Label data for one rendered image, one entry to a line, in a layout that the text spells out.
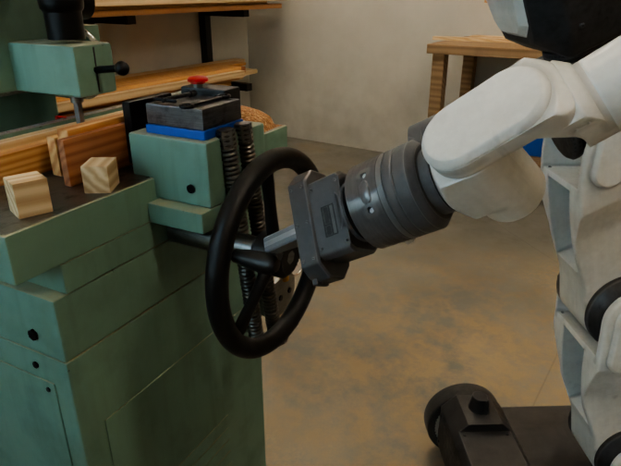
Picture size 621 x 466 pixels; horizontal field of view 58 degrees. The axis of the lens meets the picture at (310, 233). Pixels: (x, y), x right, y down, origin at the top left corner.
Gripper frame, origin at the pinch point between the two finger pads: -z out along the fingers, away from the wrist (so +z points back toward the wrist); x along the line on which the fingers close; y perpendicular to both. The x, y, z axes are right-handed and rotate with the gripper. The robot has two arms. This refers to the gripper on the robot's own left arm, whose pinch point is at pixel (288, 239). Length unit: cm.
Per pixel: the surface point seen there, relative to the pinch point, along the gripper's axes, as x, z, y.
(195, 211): 8.7, -15.8, -1.0
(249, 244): 3.8, -12.8, -7.2
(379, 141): 153, -144, -306
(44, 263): 2.6, -23.6, 15.6
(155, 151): 17.9, -18.5, 2.2
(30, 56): 35.6, -31.3, 12.3
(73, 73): 30.6, -25.0, 9.6
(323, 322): 7, -88, -122
